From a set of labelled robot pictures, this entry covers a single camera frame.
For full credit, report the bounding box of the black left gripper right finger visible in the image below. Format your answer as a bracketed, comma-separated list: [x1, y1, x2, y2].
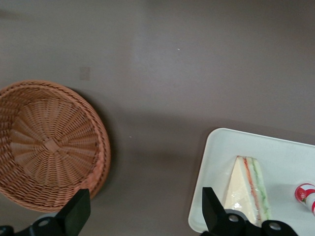
[200, 186, 300, 236]

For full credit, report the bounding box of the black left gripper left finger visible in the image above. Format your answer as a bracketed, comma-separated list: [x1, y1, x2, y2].
[0, 188, 91, 236]

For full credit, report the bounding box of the triangular sandwich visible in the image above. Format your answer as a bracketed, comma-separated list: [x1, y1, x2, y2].
[222, 155, 273, 228]

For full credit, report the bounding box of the brown round wicker basket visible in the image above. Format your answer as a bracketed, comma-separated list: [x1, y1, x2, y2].
[0, 79, 111, 213]

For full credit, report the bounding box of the cream rectangular plastic tray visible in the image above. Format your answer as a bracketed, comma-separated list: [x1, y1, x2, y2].
[188, 127, 315, 236]

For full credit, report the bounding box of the red white yogurt cup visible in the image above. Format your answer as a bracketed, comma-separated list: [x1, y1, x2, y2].
[294, 180, 315, 214]

